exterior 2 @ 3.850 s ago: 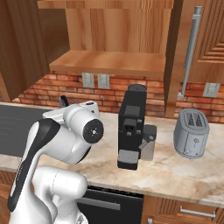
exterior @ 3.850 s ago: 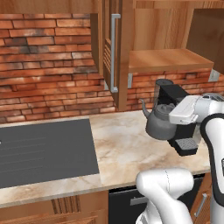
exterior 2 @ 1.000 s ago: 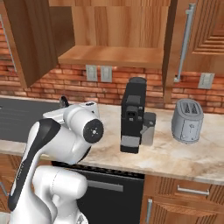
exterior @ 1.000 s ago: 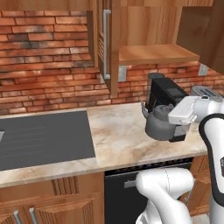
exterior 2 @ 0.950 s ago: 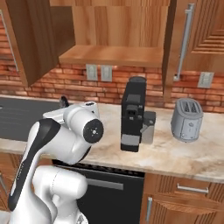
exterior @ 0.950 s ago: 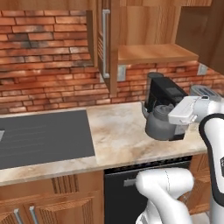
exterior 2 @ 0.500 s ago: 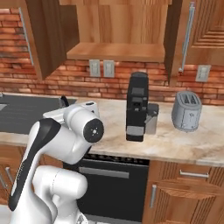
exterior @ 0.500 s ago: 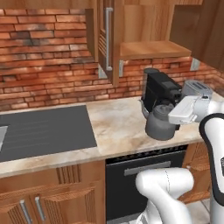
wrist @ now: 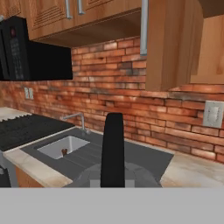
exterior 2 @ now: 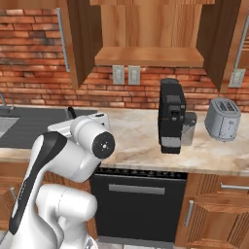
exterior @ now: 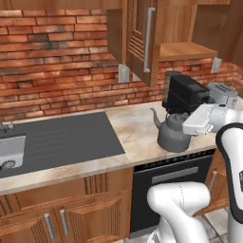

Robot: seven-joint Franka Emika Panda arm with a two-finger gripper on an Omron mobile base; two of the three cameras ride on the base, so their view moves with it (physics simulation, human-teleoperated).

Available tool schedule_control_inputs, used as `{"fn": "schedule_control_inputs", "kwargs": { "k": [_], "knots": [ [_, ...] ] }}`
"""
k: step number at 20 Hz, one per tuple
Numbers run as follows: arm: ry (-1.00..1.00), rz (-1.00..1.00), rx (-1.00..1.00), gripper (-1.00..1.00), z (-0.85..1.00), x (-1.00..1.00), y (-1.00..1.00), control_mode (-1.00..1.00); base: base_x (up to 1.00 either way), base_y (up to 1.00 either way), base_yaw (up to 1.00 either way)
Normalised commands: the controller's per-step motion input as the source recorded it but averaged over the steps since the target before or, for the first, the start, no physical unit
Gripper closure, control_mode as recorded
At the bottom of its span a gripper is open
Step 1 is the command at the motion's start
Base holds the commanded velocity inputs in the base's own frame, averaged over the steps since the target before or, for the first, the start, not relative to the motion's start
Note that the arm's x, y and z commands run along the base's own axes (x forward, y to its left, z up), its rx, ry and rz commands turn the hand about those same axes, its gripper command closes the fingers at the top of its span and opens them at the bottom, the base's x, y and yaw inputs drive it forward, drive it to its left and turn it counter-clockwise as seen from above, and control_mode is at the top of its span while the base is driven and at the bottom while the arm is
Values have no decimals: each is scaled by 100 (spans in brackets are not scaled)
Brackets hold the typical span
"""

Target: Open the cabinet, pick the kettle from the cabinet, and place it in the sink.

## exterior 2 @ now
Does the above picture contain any wooden wall cabinet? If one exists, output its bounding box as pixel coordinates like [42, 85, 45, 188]
[89, 0, 216, 69]

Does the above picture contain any wooden cabinet door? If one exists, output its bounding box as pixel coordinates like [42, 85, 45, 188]
[196, 0, 249, 94]
[55, 0, 104, 89]

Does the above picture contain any dark grey sink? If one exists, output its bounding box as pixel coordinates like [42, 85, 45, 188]
[0, 106, 98, 151]

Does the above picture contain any silver tap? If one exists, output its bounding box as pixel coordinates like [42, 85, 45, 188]
[0, 91, 15, 114]

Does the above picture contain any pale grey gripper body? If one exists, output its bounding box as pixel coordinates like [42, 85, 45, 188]
[47, 114, 98, 138]

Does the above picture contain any silver cabinet door handle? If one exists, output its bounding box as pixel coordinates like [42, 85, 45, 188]
[55, 7, 71, 73]
[233, 13, 249, 71]

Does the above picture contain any silver cupboard door handle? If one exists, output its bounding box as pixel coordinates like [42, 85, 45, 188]
[8, 186, 18, 219]
[183, 199, 196, 228]

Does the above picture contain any grey wall socket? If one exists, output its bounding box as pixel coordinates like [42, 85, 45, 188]
[228, 68, 247, 89]
[112, 64, 125, 87]
[127, 65, 142, 87]

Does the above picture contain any silver drawer handle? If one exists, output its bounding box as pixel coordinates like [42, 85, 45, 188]
[220, 182, 249, 192]

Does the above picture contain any silver dishwasher handle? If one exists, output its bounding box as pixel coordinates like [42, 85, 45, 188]
[108, 183, 166, 196]

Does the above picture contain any silver toaster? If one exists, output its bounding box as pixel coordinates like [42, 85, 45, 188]
[203, 97, 242, 143]

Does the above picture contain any wooden base cupboard door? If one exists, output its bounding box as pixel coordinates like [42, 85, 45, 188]
[0, 160, 32, 231]
[174, 194, 249, 249]

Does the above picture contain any wooden drawer front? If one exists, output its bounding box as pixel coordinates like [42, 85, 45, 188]
[194, 172, 249, 199]

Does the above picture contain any black dishwasher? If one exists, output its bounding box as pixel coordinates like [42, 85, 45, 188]
[89, 167, 190, 244]

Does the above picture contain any black coffee machine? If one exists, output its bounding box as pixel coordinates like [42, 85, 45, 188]
[157, 77, 198, 155]

